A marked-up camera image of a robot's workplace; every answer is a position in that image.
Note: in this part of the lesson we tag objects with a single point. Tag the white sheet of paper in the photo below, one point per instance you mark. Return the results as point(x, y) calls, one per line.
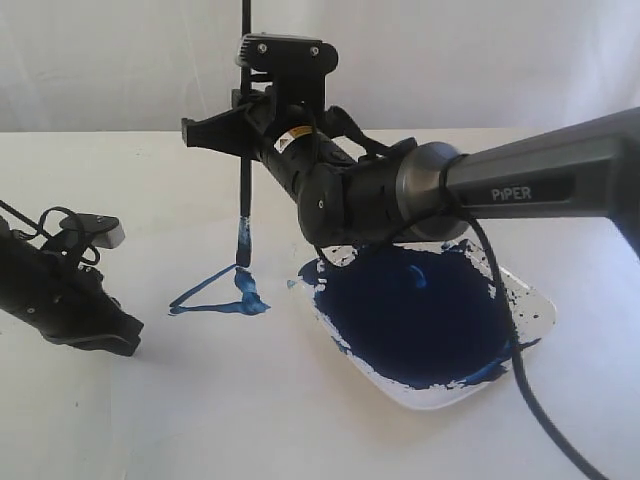
point(193, 363)

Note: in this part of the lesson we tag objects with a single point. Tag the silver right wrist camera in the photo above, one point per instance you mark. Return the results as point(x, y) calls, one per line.
point(295, 66)

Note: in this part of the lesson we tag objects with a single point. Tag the black paintbrush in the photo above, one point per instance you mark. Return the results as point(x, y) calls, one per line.
point(244, 245)

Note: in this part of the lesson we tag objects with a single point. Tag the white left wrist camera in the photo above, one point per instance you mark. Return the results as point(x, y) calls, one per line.
point(101, 231)

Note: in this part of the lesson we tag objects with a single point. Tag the white plate with blue paint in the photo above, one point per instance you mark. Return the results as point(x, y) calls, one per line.
point(421, 322)

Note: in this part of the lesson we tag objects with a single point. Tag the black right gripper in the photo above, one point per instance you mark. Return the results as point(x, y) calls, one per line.
point(342, 182)

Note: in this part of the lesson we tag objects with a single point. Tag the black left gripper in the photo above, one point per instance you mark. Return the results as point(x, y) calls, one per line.
point(57, 289)

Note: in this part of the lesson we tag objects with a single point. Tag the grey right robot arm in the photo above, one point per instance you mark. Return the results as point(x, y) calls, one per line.
point(586, 170)

